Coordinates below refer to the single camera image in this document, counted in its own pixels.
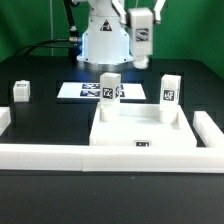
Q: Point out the white square table top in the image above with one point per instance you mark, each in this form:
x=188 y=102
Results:
x=139 y=125

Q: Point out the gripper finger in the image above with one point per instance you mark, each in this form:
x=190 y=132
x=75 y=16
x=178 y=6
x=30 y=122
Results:
x=158 y=6
x=119 y=8

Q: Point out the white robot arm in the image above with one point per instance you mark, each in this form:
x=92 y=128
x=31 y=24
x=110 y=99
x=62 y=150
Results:
x=115 y=37

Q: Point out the white marker sheet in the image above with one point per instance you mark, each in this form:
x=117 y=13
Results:
x=75 y=90

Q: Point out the white U-shaped fence wall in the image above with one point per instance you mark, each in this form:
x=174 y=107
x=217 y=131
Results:
x=206 y=157

